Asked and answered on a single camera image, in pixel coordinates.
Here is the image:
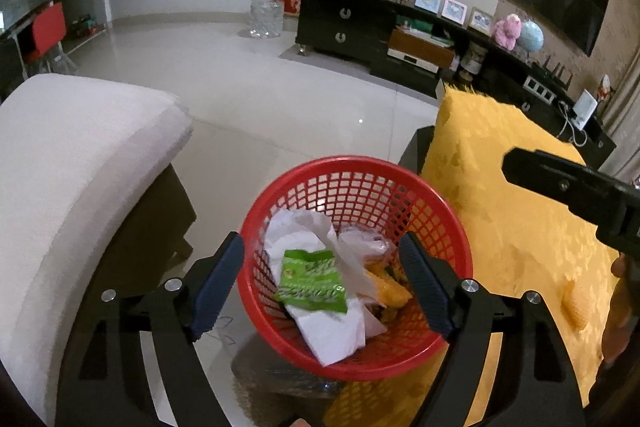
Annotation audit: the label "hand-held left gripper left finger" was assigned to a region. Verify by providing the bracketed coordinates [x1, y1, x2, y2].
[52, 232, 246, 427]

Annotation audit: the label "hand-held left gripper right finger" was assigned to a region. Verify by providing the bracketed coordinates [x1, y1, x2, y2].
[399, 232, 586, 427]

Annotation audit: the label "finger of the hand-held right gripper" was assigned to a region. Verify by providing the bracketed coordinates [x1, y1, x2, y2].
[502, 147, 626, 228]

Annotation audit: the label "orange yellow wrapper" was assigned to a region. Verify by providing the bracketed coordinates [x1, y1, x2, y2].
[364, 268, 413, 310]

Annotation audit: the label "clear plastic bag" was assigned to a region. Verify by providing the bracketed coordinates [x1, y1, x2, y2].
[339, 229, 392, 270]

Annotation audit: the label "green snack packet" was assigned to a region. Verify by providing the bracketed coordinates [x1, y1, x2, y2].
[274, 248, 348, 314]

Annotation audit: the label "white tissue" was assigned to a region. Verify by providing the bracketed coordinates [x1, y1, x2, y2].
[262, 208, 390, 368]

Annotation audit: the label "red plastic mesh basket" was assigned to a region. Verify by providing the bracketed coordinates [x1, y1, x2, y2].
[239, 155, 473, 382]

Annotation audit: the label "person's right hand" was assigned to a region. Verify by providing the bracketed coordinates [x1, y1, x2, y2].
[601, 257, 638, 366]

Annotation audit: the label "white charger device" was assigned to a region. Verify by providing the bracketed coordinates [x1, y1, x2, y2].
[572, 89, 598, 130]

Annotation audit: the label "black router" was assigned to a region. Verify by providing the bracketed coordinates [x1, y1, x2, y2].
[531, 54, 576, 88]

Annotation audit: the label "dark coffee table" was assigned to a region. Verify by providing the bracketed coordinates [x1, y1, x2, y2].
[397, 124, 438, 172]

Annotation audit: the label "pale blue globe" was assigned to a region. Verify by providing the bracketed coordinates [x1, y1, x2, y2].
[516, 20, 545, 55]

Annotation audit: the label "small white jar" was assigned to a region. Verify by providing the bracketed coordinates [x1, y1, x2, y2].
[460, 44, 488, 75]

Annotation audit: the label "pink plush toy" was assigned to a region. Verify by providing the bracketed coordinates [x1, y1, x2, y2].
[492, 13, 523, 50]

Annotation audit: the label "white set-top box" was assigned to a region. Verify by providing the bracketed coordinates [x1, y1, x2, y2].
[387, 48, 441, 72]

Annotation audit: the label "brown cabinet drawer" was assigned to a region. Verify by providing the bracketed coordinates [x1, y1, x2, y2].
[389, 29, 456, 70]

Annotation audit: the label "white cushioned ottoman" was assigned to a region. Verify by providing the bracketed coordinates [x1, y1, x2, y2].
[0, 73, 195, 413]

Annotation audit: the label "green book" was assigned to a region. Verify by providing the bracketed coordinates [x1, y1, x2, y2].
[396, 18, 453, 45]

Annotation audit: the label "black television cabinet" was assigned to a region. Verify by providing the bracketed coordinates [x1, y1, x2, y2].
[295, 0, 618, 168]

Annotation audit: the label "large clear water bottle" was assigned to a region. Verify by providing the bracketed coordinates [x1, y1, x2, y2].
[248, 0, 284, 40]

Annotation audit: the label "red chair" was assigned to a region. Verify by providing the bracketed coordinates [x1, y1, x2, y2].
[27, 3, 76, 75]

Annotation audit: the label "white wall sockets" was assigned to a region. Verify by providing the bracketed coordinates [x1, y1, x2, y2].
[522, 77, 557, 102]

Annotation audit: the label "grey picture frame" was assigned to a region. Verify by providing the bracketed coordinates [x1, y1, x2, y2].
[469, 8, 496, 32]

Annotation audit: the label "pink-edged picture frame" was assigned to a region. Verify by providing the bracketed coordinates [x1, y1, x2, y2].
[442, 0, 469, 24]

